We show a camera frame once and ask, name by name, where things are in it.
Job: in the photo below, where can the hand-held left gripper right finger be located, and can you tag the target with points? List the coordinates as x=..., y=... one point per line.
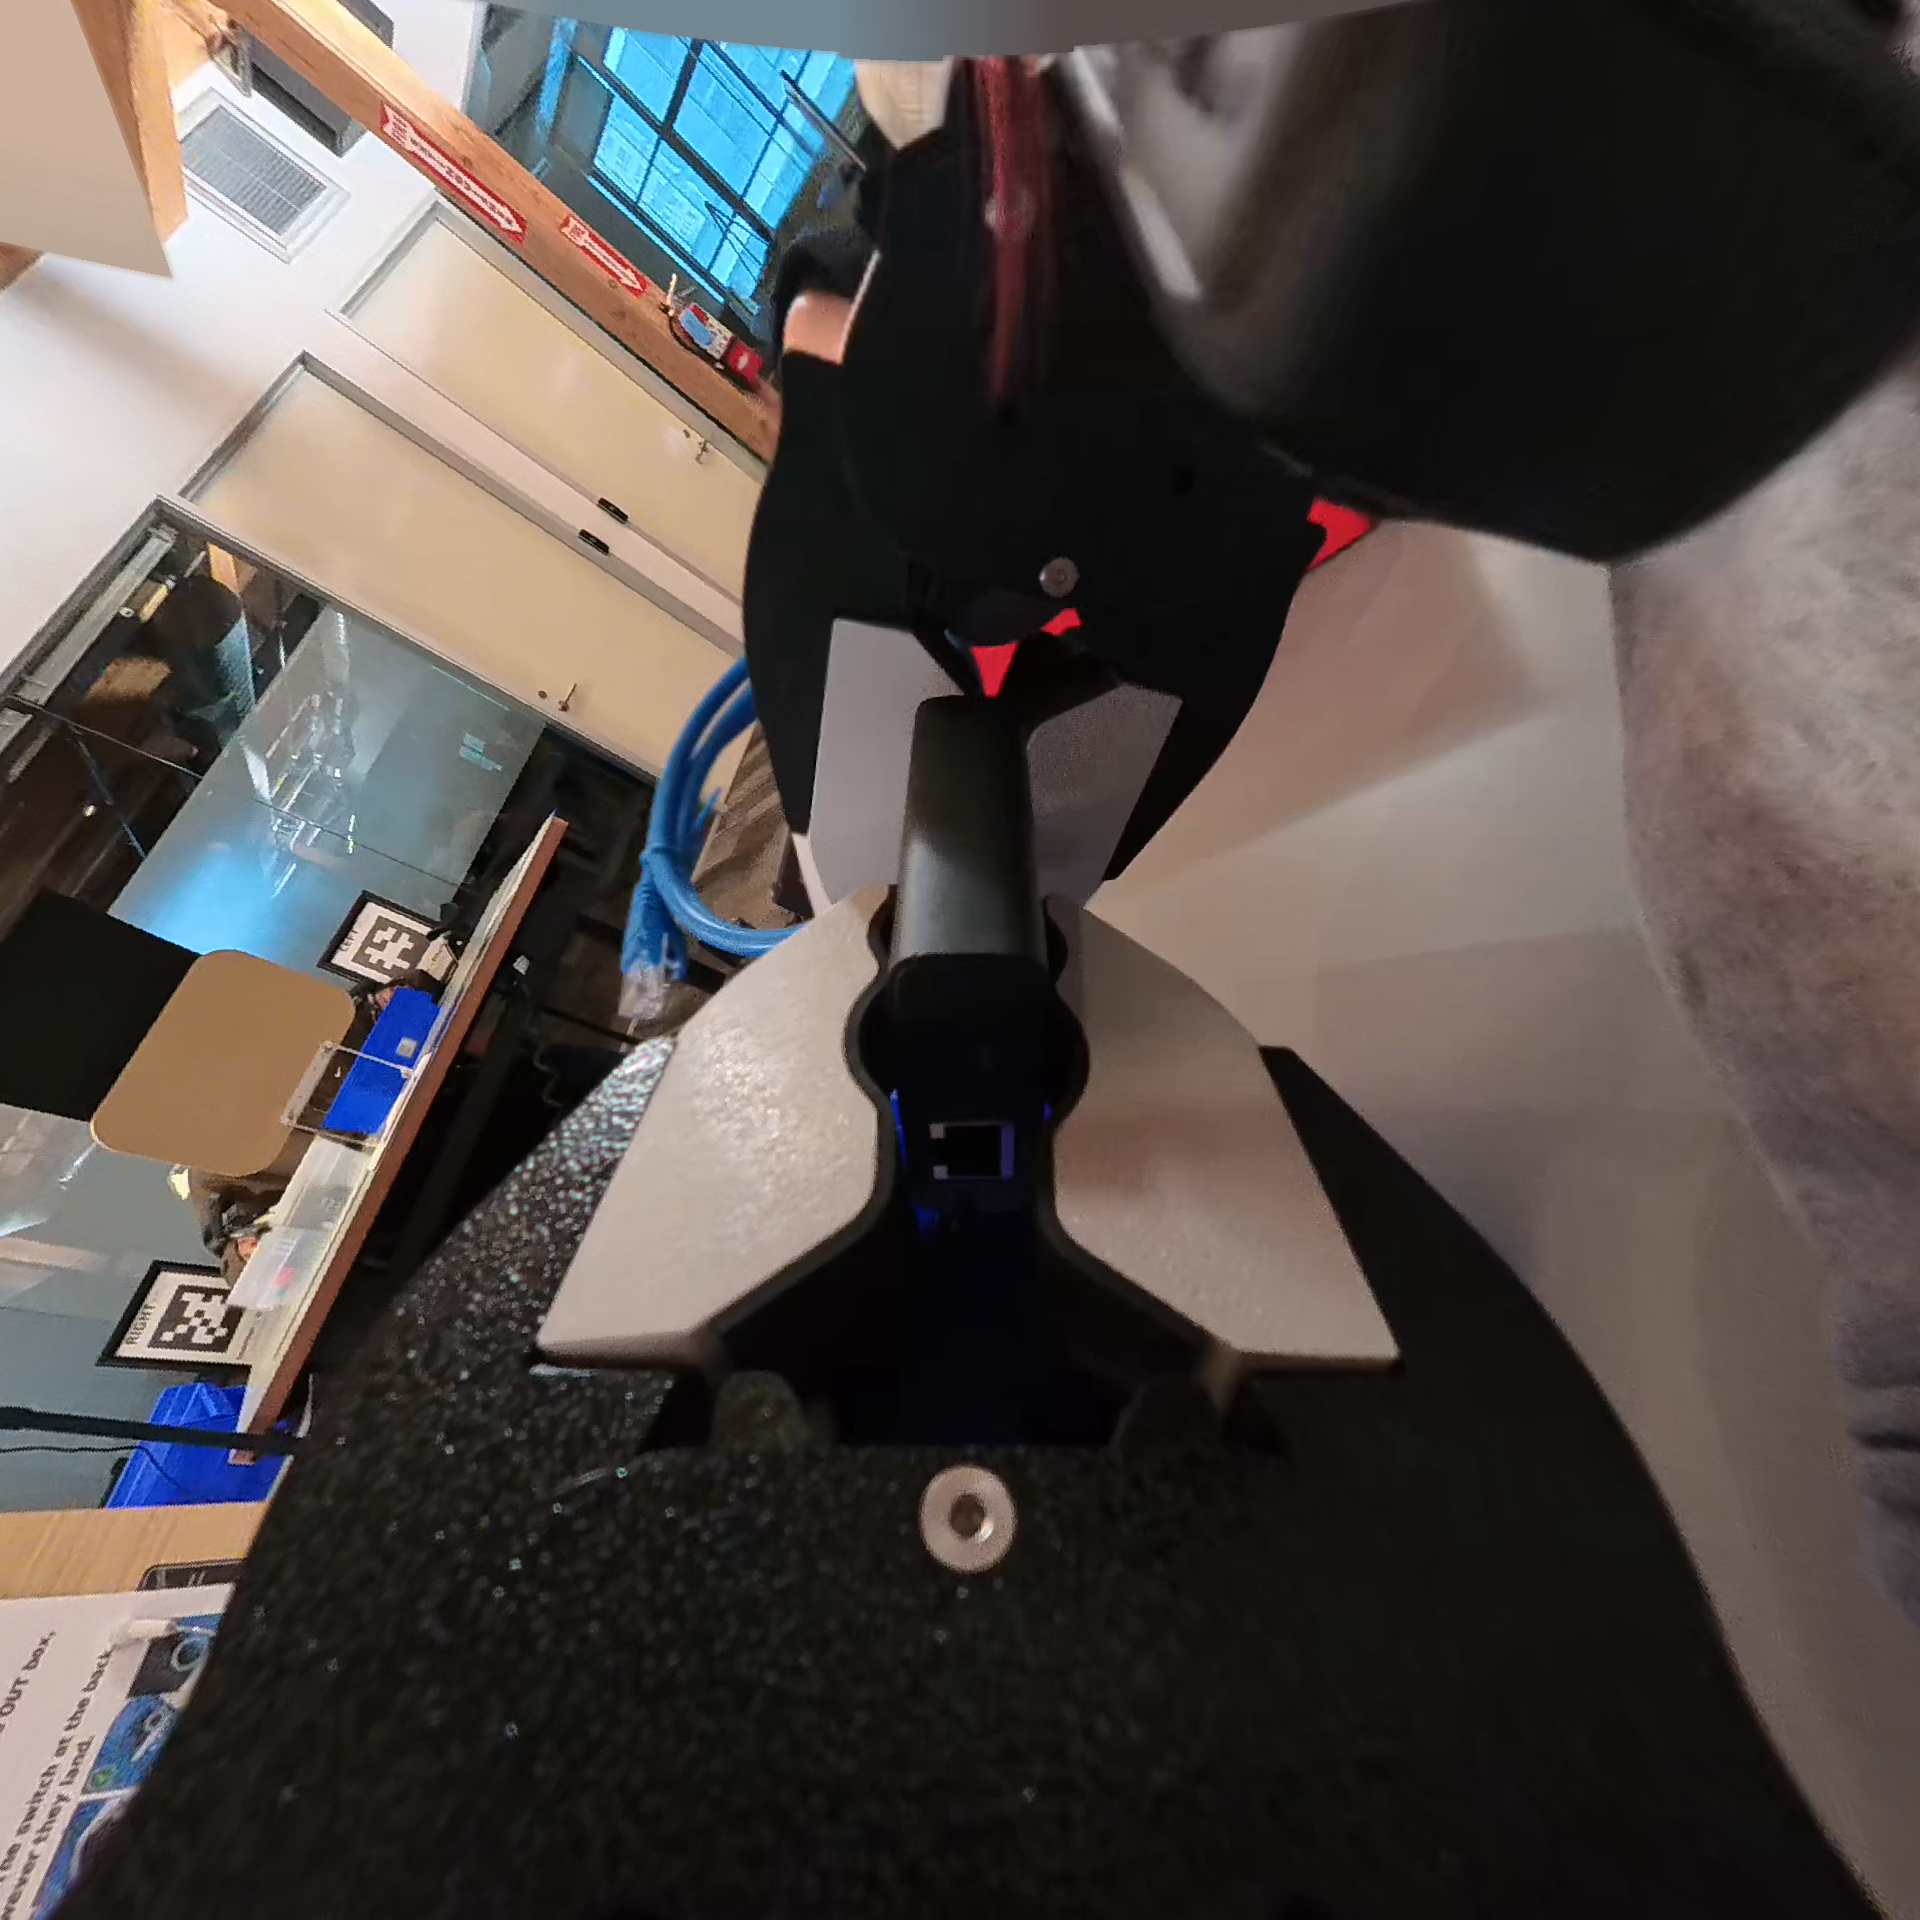
x=1201, y=1201

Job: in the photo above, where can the printed instruction sheet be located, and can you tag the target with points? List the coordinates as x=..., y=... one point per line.
x=76, y=1769

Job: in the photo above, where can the clear acrylic stand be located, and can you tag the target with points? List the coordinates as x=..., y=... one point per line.
x=352, y=1067

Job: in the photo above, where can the white wall air vent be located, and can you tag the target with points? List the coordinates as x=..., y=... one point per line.
x=255, y=171

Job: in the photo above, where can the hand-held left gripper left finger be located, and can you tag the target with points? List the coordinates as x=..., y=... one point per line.
x=721, y=1201

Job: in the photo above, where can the brown-edged work desk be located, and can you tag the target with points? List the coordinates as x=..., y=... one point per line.
x=450, y=1037

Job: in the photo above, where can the small blue bin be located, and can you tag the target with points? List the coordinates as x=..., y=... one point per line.
x=194, y=1447
x=383, y=1065

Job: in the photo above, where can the red fire extinguisher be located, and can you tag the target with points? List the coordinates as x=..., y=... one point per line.
x=714, y=339

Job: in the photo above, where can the printed marker tag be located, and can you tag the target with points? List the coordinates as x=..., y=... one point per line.
x=387, y=942
x=177, y=1315

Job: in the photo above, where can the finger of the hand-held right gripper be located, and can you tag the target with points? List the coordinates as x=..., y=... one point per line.
x=1103, y=779
x=863, y=751

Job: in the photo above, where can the black wall panel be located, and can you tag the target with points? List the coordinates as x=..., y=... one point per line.
x=76, y=1005

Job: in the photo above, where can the white door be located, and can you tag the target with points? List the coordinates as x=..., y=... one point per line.
x=569, y=405
x=450, y=557

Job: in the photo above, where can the black light stand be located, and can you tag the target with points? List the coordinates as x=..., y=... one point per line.
x=148, y=1433

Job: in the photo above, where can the black ethernet adapter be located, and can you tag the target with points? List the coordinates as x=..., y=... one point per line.
x=967, y=840

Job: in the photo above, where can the large grid window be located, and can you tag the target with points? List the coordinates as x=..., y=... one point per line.
x=675, y=136

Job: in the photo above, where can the wooden support post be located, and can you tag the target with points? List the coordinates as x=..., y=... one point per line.
x=359, y=75

